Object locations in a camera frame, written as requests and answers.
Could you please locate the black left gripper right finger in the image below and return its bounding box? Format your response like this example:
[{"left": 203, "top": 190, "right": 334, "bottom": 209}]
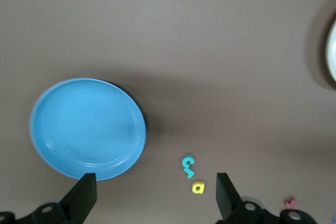
[{"left": 215, "top": 173, "right": 316, "bottom": 224}]

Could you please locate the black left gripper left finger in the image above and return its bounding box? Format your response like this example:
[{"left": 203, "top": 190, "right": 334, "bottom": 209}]
[{"left": 0, "top": 173, "right": 97, "bottom": 224}]

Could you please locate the yellow letter d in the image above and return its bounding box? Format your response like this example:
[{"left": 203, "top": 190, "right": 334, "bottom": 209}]
[{"left": 191, "top": 180, "right": 205, "bottom": 195}]

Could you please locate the teal letter c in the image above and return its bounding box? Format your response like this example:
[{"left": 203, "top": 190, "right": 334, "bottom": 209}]
[{"left": 181, "top": 155, "right": 195, "bottom": 172}]

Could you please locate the blue plate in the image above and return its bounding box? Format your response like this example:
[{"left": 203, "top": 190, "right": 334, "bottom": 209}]
[{"left": 29, "top": 77, "right": 147, "bottom": 182}]

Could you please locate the dark red letter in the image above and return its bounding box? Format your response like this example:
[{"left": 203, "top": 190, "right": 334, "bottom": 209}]
[{"left": 283, "top": 195, "right": 297, "bottom": 209}]

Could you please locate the white plate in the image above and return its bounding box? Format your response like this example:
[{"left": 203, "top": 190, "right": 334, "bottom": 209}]
[{"left": 325, "top": 16, "right": 336, "bottom": 83}]

